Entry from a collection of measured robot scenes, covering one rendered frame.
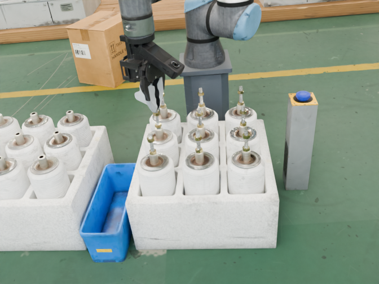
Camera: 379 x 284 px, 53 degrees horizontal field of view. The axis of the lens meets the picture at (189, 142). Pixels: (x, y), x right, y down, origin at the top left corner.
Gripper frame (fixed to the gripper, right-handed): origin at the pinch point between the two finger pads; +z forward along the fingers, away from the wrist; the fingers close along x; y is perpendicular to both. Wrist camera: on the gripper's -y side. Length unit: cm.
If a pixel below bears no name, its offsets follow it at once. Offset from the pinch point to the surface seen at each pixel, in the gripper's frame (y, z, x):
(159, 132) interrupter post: -0.1, 7.5, 0.8
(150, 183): -5.9, 13.0, 15.2
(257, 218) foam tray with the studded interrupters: -31.3, 23.1, 5.8
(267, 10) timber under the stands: 36, 28, -182
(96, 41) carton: 77, 11, -59
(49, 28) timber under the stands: 167, 27, -106
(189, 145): -8.7, 10.7, -0.7
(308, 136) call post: -35.7, 14.3, -22.8
